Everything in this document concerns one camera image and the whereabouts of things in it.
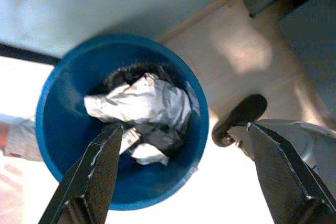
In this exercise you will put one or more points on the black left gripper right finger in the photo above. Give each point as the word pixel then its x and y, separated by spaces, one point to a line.
pixel 288 182

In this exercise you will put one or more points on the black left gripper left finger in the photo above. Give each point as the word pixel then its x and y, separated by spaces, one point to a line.
pixel 89 182

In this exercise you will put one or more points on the blue plastic bucket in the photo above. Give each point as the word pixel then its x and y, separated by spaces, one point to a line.
pixel 65 129

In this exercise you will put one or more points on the dark grey bed base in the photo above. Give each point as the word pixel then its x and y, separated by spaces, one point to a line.
pixel 315 51

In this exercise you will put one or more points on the white tissue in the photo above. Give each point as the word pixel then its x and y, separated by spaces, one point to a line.
pixel 149 154

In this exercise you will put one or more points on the large white crumpled paper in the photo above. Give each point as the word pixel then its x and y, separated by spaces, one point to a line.
pixel 136 103

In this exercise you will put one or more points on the person's bare foot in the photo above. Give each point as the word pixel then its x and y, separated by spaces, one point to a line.
pixel 3 137

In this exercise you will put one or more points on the black door frame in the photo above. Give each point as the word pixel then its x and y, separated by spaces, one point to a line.
pixel 26 54

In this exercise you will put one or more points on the white printed tube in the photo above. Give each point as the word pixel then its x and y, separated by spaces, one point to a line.
pixel 131 137

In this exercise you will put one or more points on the grey slipper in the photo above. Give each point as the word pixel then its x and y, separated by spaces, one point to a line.
pixel 23 140

